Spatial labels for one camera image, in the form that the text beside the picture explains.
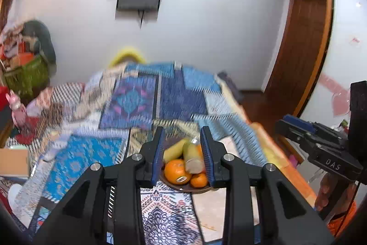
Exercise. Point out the orange with white sticker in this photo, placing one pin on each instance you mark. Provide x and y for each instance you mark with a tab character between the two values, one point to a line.
175	172

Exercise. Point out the dark purple ceramic plate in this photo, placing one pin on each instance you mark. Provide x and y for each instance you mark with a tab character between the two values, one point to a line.
187	188

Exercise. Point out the long yellow-green banana piece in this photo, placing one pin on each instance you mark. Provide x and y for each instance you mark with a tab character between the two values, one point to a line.
175	151

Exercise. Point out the brown wooden door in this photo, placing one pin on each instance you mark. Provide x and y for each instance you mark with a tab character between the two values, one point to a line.
296	64

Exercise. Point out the yellow pillow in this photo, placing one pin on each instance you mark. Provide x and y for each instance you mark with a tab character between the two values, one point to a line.
127	54

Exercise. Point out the cut yellow-green banana piece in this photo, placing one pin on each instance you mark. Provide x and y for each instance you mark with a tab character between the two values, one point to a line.
194	163

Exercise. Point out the white wardrobe with pink hearts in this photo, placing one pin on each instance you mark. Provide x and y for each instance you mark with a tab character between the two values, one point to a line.
344	64

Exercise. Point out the right human hand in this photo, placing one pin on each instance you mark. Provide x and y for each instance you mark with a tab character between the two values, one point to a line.
326	187

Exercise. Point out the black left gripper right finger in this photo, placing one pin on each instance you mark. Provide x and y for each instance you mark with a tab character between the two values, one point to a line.
261	204

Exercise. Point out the pile of clothes and boxes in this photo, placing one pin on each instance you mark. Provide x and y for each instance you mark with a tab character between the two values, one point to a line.
28	59

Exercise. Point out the small mandarin orange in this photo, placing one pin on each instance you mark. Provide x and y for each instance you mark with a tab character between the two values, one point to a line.
199	181
199	148

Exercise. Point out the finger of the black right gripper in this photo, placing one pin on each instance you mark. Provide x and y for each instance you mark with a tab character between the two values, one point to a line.
290	122
301	135

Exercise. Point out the pink plush toy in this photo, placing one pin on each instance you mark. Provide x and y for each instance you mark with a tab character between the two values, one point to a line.
18	110

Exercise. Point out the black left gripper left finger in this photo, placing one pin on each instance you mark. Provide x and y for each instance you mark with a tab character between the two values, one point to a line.
104	197

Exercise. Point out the cardboard box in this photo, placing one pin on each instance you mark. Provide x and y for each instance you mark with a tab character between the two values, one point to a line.
15	163

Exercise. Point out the patchwork patterned bedspread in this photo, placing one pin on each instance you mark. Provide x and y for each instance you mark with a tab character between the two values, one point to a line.
110	117

